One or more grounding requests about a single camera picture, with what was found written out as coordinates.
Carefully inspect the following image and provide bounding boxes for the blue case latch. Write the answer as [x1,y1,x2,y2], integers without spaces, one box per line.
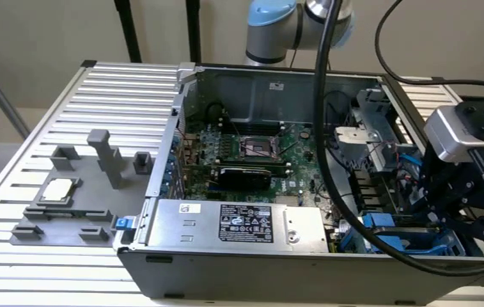
[114,216,135,232]

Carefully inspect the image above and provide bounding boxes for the thin red black wire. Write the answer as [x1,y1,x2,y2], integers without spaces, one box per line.
[367,142,400,167]

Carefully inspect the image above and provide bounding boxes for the black graphics card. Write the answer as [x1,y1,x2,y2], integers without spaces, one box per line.
[210,164,274,193]

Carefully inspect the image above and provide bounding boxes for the black RAM slot bank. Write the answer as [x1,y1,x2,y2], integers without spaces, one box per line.
[223,120,282,134]
[212,159,291,168]

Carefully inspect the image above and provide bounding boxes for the open black PC case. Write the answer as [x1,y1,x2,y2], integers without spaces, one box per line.
[112,62,484,300]

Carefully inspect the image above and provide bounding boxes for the green motherboard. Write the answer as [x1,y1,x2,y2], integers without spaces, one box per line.
[179,121,346,224]

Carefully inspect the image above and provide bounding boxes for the blue SATA wire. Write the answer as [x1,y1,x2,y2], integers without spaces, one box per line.
[398,152,424,169]

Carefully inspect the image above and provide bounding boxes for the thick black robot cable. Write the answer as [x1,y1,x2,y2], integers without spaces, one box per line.
[312,0,484,276]

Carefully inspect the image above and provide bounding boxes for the silver power supply unit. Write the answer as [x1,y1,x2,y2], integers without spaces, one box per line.
[138,198,331,254]

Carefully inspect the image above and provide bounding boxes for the black stand pole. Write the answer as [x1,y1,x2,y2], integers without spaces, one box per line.
[114,0,143,63]
[184,0,203,63]

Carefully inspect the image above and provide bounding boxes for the black plastic card guide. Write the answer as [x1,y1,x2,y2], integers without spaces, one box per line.
[350,169,400,212]

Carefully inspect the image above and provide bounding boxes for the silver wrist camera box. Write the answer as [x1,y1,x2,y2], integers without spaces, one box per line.
[423,105,484,164]

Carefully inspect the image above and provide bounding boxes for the silver CPU chip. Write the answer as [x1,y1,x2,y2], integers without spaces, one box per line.
[39,178,76,204]

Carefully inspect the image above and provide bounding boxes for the metal drive cage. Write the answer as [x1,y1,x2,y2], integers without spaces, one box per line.
[334,88,422,172]

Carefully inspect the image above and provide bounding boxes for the blue drive bay cage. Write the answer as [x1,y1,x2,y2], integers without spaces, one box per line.
[338,210,482,256]

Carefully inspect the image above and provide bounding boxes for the grey plastic parts rack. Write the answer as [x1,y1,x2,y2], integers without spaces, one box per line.
[10,129,154,247]

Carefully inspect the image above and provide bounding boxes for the thin black cable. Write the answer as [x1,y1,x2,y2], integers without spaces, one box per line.
[374,0,484,89]

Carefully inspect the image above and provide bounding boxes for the thick black power wire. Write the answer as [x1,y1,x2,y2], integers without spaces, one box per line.
[206,102,227,122]

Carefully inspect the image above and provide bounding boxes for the hard disk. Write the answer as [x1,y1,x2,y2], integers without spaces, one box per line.
[343,212,456,256]

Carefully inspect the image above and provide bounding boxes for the CPU socket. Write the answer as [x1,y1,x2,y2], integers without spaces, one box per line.
[235,134,284,161]

